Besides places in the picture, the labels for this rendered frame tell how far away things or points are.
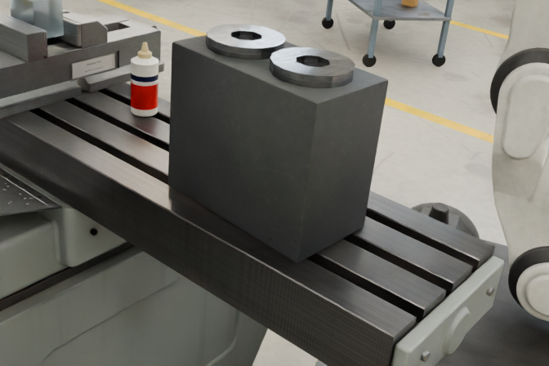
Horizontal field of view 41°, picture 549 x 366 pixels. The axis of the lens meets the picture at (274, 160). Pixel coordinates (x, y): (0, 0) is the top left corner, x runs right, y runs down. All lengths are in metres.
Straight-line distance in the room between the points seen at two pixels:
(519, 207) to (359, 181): 0.54
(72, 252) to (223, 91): 0.39
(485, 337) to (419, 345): 0.66
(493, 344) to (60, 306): 0.74
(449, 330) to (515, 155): 0.48
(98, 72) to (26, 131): 0.20
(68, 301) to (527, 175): 0.75
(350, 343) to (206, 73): 0.32
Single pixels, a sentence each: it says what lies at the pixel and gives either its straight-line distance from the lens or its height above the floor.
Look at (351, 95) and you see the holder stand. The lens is 0.74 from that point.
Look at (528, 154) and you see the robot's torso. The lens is 1.22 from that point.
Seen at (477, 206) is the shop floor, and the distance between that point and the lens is 3.04.
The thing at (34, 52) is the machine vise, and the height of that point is 1.03.
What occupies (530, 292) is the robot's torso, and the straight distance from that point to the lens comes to 1.34.
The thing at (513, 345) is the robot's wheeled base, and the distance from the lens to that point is 1.39.
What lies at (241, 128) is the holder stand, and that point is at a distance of 0.78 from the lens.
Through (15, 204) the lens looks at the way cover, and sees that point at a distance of 1.01.
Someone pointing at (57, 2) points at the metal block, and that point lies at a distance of 1.17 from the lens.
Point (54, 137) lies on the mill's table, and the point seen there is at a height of 0.95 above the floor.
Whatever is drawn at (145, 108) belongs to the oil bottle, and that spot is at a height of 0.97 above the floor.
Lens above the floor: 1.40
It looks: 27 degrees down
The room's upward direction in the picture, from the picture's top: 6 degrees clockwise
